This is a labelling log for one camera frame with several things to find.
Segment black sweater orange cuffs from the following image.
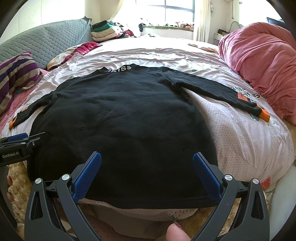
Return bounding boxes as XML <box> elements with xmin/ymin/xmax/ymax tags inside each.
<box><xmin>9</xmin><ymin>64</ymin><xmax>269</xmax><ymax>209</ymax></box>

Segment folded clothes stack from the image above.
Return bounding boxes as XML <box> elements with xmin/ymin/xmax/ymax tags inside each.
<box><xmin>91</xmin><ymin>20</ymin><xmax>135</xmax><ymax>43</ymax></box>

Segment left hand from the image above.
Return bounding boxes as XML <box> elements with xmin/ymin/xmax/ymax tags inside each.
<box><xmin>6</xmin><ymin>175</ymin><xmax>15</xmax><ymax>202</ymax></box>

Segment right hand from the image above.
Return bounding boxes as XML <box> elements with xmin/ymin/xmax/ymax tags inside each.
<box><xmin>166</xmin><ymin>220</ymin><xmax>191</xmax><ymax>241</ymax></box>

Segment beige fuzzy rug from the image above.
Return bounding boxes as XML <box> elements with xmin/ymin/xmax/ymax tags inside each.
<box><xmin>8</xmin><ymin>162</ymin><xmax>32</xmax><ymax>240</ymax></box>

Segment purple striped pillow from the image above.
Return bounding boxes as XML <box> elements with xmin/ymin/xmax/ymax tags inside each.
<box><xmin>1</xmin><ymin>52</ymin><xmax>43</xmax><ymax>115</ymax></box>

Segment pink strawberry print bedsheet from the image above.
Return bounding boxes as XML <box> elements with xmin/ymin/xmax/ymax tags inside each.
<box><xmin>1</xmin><ymin>38</ymin><xmax>295</xmax><ymax>221</ymax></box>

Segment red and cream blanket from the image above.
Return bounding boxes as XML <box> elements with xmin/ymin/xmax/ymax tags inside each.
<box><xmin>47</xmin><ymin>42</ymin><xmax>102</xmax><ymax>71</ymax></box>

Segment grey quilted headboard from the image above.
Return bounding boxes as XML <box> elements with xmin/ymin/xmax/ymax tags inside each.
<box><xmin>1</xmin><ymin>16</ymin><xmax>92</xmax><ymax>69</ymax></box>

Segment pink rolled duvet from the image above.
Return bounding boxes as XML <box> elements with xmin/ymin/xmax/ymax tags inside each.
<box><xmin>218</xmin><ymin>22</ymin><xmax>295</xmax><ymax>124</ymax></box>

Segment white side desk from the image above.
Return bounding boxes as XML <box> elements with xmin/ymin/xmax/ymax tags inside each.
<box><xmin>213</xmin><ymin>29</ymin><xmax>229</xmax><ymax>46</ymax></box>

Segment green window sill clutter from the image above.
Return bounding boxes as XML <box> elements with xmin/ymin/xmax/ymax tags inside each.
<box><xmin>138</xmin><ymin>22</ymin><xmax>194</xmax><ymax>32</ymax></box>

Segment white curtain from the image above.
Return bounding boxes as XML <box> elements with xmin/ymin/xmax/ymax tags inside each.
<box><xmin>193</xmin><ymin>0</ymin><xmax>211</xmax><ymax>42</ymax></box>

